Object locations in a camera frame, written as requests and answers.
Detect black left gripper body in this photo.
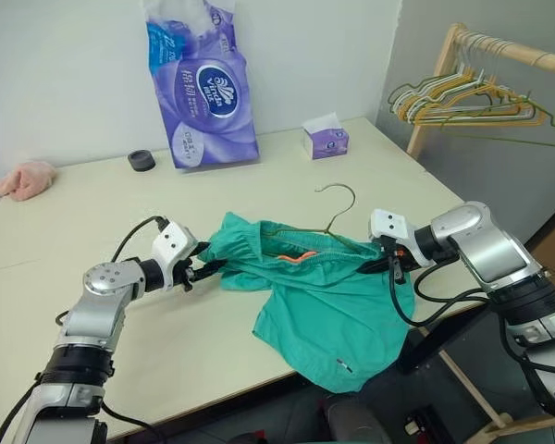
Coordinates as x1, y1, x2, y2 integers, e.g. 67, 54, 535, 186
170, 253, 205, 293

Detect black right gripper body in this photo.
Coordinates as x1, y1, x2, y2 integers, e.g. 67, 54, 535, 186
377, 235, 413, 282

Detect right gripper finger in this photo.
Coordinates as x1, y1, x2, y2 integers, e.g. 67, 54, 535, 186
359, 257, 394, 276

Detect olive wire hanger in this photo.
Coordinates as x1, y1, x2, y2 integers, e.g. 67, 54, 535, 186
261, 183, 380, 253

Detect green shorts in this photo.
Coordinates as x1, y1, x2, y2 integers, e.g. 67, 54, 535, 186
206, 211, 417, 394

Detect black round cap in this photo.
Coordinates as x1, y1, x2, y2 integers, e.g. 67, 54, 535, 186
127, 148, 156, 173

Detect small purple tissue box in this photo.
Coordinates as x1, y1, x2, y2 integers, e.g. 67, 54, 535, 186
302, 112, 352, 161

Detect purple toilet paper pack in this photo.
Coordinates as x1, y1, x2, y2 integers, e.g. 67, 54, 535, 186
142, 0, 261, 172

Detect dark grey rounded shape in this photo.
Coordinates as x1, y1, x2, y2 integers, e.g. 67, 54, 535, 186
327, 397, 380, 444

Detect small black box device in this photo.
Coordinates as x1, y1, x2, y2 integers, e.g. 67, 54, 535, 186
404, 406, 438, 436

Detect pink fluffy cloth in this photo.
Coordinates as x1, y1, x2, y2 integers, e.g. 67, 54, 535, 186
0, 159, 58, 202

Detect wooden clothes rack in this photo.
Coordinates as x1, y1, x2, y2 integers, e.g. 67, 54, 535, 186
405, 22, 555, 444

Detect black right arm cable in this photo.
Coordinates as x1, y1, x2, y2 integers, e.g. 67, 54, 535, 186
388, 253, 555, 415

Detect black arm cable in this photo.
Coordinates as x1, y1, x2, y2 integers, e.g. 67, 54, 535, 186
388, 253, 555, 415
54, 215, 171, 444

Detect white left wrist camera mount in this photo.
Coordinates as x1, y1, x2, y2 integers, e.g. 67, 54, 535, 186
150, 220, 199, 292

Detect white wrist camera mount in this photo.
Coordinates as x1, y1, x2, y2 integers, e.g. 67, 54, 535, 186
367, 207, 422, 274
150, 220, 199, 292

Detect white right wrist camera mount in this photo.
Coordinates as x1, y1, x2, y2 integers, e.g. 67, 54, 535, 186
367, 207, 422, 274

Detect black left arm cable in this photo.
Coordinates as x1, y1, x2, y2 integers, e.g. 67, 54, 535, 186
54, 215, 171, 444

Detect black table leg bracket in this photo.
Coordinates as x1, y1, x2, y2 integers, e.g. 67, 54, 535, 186
397, 302, 496, 376

